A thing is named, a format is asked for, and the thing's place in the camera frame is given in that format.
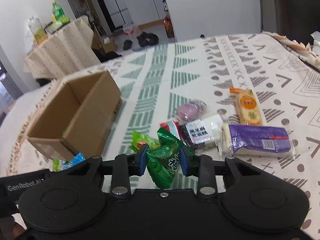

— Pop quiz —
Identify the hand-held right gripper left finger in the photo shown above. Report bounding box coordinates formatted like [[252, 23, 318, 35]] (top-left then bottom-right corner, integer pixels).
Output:
[[65, 144, 148, 197]]

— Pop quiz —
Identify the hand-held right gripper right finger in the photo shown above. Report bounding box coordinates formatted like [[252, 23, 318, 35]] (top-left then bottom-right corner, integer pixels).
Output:
[[179, 146, 262, 196]]

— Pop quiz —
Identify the green plum candy packet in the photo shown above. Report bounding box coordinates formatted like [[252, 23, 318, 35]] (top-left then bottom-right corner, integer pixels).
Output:
[[146, 127, 196, 189]]

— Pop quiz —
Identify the red white snack packet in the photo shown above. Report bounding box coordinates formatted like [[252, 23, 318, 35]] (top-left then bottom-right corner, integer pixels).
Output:
[[159, 120, 184, 143]]

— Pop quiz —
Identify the purple round bun packet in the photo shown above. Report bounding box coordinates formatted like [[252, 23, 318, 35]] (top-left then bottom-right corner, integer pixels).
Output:
[[176, 100, 208, 122]]

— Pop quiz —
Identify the cardboard box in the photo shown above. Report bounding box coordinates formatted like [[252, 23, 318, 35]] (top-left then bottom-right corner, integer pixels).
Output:
[[26, 70, 123, 161]]

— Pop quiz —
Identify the purple white bread packet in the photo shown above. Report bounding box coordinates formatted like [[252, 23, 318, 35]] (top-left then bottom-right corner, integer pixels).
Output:
[[219, 123, 297, 159]]

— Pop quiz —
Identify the orange cracker packet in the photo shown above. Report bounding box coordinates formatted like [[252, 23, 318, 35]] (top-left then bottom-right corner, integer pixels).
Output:
[[229, 87, 264, 126]]

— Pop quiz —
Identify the black white cake packet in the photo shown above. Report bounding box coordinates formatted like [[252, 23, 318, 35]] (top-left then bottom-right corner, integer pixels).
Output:
[[179, 114, 224, 152]]

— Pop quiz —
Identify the blue snack packet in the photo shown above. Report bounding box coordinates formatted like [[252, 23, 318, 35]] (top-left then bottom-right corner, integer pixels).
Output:
[[63, 153, 86, 172]]

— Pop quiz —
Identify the black floor bundle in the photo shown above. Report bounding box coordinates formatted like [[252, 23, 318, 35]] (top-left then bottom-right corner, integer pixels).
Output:
[[92, 50, 123, 63]]

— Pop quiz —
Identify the brown floor carton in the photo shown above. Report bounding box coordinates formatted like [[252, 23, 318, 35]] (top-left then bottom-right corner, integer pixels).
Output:
[[98, 36, 118, 53]]

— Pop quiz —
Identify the pink water bottle pack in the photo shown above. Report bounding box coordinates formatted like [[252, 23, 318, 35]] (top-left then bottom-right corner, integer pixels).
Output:
[[122, 22, 141, 36]]

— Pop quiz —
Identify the red brown jug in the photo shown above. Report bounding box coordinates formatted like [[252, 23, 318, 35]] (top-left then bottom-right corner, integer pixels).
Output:
[[164, 16, 174, 39]]

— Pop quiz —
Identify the dotted tablecloth round table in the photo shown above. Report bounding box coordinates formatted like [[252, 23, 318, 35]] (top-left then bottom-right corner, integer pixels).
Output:
[[24, 15, 102, 79]]

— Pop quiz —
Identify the white kitchen cabinet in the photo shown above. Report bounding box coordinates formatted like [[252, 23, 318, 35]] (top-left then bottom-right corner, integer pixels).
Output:
[[121, 0, 167, 28]]

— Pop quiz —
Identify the yellow tea bottle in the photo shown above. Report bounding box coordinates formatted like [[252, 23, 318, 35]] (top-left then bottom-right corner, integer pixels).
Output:
[[28, 16, 48, 44]]

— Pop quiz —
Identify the green tissue pack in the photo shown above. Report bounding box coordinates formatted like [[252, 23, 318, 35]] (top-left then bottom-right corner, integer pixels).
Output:
[[49, 17, 71, 32]]

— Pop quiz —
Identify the black framed glass door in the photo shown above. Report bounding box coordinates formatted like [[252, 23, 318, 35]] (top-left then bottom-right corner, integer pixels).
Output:
[[89, 0, 128, 31]]

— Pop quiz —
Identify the green soda bottle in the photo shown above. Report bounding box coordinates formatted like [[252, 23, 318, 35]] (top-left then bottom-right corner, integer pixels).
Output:
[[51, 2, 66, 22]]

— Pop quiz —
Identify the black chair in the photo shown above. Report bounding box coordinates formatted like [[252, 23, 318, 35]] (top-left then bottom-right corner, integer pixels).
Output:
[[260, 0, 320, 46]]

